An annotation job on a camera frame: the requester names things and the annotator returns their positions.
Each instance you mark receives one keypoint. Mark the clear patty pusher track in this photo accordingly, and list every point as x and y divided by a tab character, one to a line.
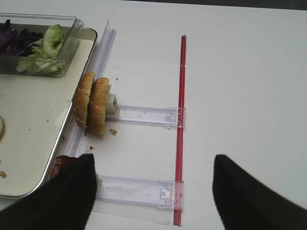
162	194

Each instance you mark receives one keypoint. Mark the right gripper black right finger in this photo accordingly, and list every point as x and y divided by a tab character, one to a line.
244	203

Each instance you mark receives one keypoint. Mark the green lettuce in container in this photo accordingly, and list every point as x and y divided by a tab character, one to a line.
49	48

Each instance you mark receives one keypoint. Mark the white bun pusher block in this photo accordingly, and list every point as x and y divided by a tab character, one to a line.
111	106

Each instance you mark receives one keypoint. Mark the right long clear rail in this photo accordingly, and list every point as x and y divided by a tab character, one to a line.
74	135

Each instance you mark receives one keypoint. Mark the right red strip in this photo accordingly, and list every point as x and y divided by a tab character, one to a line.
180	135

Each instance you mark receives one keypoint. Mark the clear bun pusher track right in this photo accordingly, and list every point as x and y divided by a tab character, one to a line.
165	117

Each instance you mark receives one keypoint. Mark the cream metal tray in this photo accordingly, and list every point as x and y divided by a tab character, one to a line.
35	111

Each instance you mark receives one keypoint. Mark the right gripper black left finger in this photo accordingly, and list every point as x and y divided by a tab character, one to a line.
65	202

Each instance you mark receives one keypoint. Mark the front sesame bun top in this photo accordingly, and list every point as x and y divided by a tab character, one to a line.
81	99

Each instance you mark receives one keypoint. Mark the shredded purple cabbage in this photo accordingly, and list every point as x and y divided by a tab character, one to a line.
14	43

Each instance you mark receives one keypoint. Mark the clear plastic salad container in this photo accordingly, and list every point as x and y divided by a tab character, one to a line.
70	25

